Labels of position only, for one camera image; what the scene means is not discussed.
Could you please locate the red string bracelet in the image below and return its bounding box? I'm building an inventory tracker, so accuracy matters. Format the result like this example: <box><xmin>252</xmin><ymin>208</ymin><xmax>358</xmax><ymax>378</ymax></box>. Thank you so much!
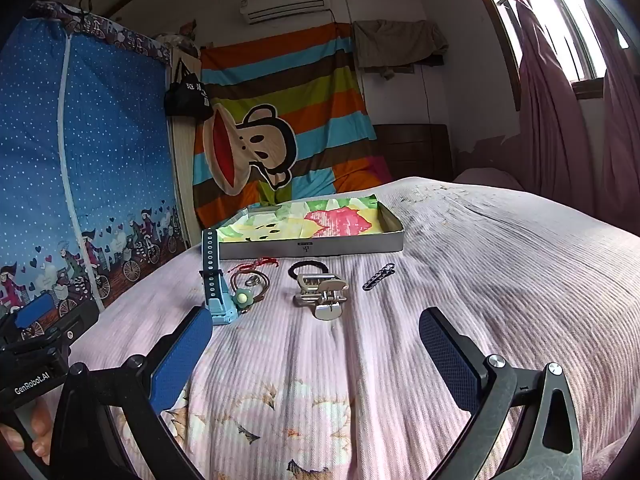
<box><xmin>227</xmin><ymin>256</ymin><xmax>281</xmax><ymax>275</ymax></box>

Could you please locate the striped monkey print blanket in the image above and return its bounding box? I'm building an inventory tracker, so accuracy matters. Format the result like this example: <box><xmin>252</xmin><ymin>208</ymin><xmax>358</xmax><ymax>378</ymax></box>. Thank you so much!
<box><xmin>192</xmin><ymin>22</ymin><xmax>396</xmax><ymax>231</ymax></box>

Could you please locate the colourful painted paper sheet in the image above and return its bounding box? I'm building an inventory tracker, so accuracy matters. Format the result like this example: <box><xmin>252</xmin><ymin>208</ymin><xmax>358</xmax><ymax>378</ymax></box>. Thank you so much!
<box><xmin>220</xmin><ymin>197</ymin><xmax>388</xmax><ymax>243</ymax></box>

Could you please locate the window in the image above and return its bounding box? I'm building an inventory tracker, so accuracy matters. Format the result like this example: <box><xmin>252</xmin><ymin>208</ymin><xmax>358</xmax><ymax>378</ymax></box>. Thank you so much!
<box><xmin>487</xmin><ymin>0</ymin><xmax>631</xmax><ymax>100</ymax></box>

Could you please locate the silver claw hair clip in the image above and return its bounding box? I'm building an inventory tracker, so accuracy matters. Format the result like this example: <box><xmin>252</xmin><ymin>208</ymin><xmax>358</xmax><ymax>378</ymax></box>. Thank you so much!
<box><xmin>292</xmin><ymin>272</ymin><xmax>349</xmax><ymax>322</ymax></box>

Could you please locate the shallow grey cardboard box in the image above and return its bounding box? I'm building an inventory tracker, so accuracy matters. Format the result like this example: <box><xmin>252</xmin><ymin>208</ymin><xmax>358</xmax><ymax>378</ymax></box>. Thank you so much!
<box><xmin>216</xmin><ymin>196</ymin><xmax>405</xmax><ymax>259</ymax></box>

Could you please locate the black chain hair clip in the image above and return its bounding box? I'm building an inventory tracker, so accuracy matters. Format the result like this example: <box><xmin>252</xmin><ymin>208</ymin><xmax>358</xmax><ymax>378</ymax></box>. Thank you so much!
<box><xmin>362</xmin><ymin>261</ymin><xmax>397</xmax><ymax>292</ymax></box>

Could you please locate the black hair tie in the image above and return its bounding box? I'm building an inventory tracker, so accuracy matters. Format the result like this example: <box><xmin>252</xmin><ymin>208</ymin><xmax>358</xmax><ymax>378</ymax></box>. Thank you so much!
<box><xmin>288</xmin><ymin>260</ymin><xmax>328</xmax><ymax>281</ymax></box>

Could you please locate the white air conditioner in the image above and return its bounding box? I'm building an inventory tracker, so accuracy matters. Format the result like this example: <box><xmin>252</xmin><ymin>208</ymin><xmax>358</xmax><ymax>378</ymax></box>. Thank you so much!
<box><xmin>239</xmin><ymin>0</ymin><xmax>332</xmax><ymax>24</ymax></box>

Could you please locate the pink pillow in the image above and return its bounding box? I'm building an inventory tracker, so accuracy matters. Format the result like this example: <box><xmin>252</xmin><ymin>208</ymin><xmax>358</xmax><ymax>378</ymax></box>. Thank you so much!
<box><xmin>452</xmin><ymin>167</ymin><xmax>526</xmax><ymax>192</ymax></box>

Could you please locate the blue wrist watch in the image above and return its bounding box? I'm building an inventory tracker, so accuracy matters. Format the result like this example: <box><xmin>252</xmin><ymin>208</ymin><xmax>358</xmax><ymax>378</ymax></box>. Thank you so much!
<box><xmin>200</xmin><ymin>227</ymin><xmax>236</xmax><ymax>327</ymax></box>

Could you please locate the black tote bag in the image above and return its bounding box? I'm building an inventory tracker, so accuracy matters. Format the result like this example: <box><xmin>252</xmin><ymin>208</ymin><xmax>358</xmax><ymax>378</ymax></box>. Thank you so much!
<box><xmin>164</xmin><ymin>57</ymin><xmax>213</xmax><ymax>121</ymax></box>

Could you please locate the beige hanging garment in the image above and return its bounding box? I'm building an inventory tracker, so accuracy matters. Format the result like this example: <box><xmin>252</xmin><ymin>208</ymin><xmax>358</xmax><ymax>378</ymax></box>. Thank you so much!
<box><xmin>352</xmin><ymin>19</ymin><xmax>449</xmax><ymax>78</ymax></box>

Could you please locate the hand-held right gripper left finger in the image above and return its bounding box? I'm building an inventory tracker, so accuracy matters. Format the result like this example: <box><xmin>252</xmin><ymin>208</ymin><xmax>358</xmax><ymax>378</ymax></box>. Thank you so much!
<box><xmin>47</xmin><ymin>304</ymin><xmax>213</xmax><ymax>480</ymax></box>

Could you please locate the person's left hand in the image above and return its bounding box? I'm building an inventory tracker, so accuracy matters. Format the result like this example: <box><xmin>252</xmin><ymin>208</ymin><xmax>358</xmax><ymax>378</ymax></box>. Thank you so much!
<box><xmin>0</xmin><ymin>394</ymin><xmax>53</xmax><ymax>457</ymax></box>

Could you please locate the pink curtain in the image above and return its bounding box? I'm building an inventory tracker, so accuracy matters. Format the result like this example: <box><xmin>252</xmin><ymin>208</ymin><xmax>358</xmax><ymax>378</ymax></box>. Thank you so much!
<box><xmin>462</xmin><ymin>0</ymin><xmax>596</xmax><ymax>216</ymax></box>
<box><xmin>582</xmin><ymin>0</ymin><xmax>640</xmax><ymax>236</ymax></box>

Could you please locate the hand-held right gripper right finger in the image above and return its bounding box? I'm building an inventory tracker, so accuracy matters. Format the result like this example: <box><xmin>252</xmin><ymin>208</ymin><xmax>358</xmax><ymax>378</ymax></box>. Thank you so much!
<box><xmin>418</xmin><ymin>306</ymin><xmax>583</xmax><ymax>480</ymax></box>

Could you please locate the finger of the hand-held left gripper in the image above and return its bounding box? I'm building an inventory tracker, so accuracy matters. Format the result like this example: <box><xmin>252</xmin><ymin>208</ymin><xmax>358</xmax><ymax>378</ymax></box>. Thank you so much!
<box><xmin>47</xmin><ymin>302</ymin><xmax>101</xmax><ymax>347</ymax></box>
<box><xmin>12</xmin><ymin>292</ymin><xmax>56</xmax><ymax>333</ymax></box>

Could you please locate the dark wooden headboard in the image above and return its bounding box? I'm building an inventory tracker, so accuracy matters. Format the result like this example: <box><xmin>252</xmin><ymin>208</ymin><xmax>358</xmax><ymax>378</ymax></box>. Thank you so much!
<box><xmin>374</xmin><ymin>124</ymin><xmax>456</xmax><ymax>183</ymax></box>

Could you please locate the brown hair tie green flower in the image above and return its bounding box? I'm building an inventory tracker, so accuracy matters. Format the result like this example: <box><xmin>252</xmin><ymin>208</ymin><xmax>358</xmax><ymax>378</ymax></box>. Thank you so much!
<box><xmin>229</xmin><ymin>270</ymin><xmax>272</xmax><ymax>314</ymax></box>

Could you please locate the thin wall cable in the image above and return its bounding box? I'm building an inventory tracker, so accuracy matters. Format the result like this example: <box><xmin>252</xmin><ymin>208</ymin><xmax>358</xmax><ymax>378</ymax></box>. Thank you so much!
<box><xmin>422</xmin><ymin>65</ymin><xmax>433</xmax><ymax>126</ymax></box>

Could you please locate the blue printed fabric wardrobe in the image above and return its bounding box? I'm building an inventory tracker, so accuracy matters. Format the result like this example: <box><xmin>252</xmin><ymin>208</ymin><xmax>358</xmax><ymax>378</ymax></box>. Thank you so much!
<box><xmin>0</xmin><ymin>0</ymin><xmax>193</xmax><ymax>331</ymax></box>

